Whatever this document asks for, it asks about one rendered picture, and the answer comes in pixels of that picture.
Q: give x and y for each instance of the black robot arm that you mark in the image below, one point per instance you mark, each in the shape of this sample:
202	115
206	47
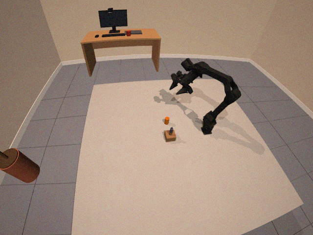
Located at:
200	68

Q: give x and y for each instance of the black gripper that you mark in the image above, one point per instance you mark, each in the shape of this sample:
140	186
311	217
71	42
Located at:
185	81

